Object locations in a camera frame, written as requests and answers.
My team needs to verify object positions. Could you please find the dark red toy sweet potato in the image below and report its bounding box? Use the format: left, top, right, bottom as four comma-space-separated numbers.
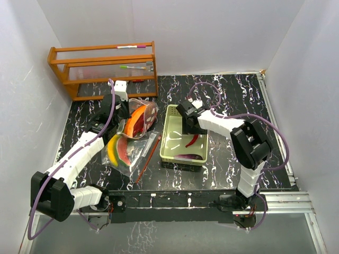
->
130, 111, 156, 137

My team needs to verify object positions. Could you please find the purple toy eggplant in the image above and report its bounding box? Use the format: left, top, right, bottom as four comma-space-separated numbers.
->
174, 154, 203, 160

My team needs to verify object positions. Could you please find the clear bag of white discs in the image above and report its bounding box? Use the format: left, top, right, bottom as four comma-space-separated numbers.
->
117, 98, 158, 139

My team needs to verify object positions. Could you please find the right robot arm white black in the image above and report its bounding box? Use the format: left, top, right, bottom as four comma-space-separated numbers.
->
176, 101, 272, 211

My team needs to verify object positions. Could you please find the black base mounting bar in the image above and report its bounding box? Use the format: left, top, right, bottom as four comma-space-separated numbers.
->
79, 189, 268, 225

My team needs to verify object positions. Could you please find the green marker pen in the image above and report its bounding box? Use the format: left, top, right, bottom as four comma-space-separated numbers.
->
119, 65, 147, 70

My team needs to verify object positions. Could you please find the red watermelon slice toy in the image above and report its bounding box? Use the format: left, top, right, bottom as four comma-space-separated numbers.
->
114, 137, 131, 167

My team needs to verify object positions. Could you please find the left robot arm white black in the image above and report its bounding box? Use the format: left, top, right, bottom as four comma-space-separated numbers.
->
31, 92, 130, 222

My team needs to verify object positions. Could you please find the pale green perforated basket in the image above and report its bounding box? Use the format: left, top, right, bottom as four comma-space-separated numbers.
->
159, 104, 209, 166

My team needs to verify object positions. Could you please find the pink white marker pen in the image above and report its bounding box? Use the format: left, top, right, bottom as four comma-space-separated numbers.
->
117, 45, 146, 49

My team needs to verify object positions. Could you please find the wooden shelf rack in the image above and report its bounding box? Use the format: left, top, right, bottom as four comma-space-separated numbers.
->
47, 41, 158, 102

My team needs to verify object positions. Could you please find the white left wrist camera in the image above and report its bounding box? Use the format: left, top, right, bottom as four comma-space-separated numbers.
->
108, 79, 128, 101

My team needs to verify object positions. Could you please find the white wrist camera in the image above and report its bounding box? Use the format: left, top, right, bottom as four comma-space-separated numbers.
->
190, 100, 203, 109
108, 79, 128, 101

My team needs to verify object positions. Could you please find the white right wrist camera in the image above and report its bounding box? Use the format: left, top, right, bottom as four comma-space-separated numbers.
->
190, 100, 203, 109

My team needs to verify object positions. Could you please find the yellow toy banana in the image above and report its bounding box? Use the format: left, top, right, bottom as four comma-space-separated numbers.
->
107, 134, 121, 167

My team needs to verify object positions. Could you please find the small red item under shelf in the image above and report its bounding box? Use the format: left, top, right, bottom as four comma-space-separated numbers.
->
132, 79, 145, 83

